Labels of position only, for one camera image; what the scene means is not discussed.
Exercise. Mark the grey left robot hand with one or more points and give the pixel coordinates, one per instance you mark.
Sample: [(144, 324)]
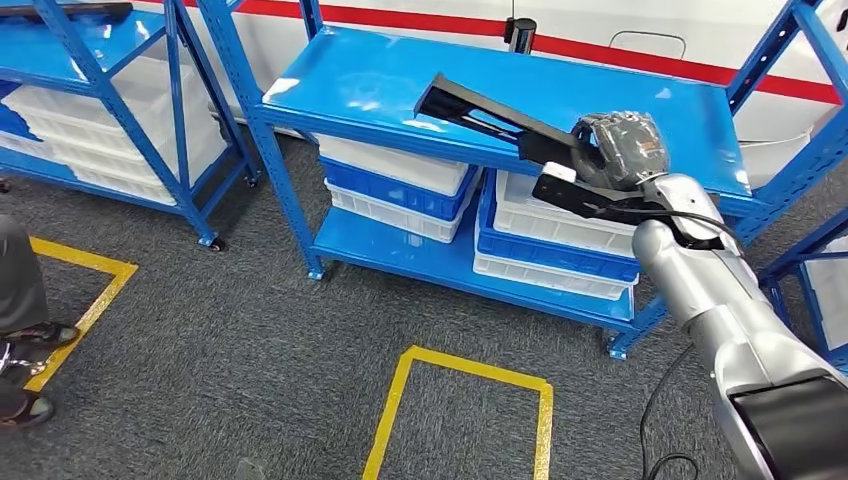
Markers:
[(248, 470)]

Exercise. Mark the black plastic panel part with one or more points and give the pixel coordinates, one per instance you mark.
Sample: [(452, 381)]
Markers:
[(503, 112)]

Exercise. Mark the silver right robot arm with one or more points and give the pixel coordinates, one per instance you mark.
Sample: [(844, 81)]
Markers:
[(702, 285)]

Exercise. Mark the blue metal shelf rack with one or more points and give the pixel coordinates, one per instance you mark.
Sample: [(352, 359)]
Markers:
[(66, 46), (815, 238), (464, 73)]

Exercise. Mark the blue plastic crate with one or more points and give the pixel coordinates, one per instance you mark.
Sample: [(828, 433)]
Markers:
[(550, 258), (397, 195)]

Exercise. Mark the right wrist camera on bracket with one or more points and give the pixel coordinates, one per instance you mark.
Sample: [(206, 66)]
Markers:
[(576, 199)]

